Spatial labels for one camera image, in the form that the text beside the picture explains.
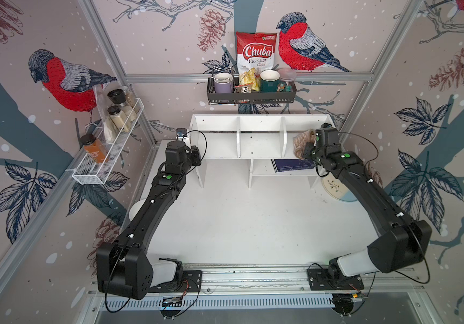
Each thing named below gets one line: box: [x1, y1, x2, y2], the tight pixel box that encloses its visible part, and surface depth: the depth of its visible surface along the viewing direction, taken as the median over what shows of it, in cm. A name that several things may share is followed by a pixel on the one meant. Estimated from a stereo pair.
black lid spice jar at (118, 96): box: [107, 89, 137, 122], surface depth 81 cm
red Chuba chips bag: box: [236, 31, 278, 76], surface depth 81 cm
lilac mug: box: [213, 72, 234, 94], surface depth 84 cm
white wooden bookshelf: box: [188, 114, 337, 189], surface depth 85 cm
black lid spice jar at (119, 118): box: [107, 105, 131, 133], surface depth 79 cm
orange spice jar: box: [79, 133, 110, 164], surface depth 67 cm
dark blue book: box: [271, 158, 316, 173], surface depth 92 cm
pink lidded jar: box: [277, 67, 297, 92], surface depth 87 cm
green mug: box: [259, 69, 287, 93], surface depth 85 cm
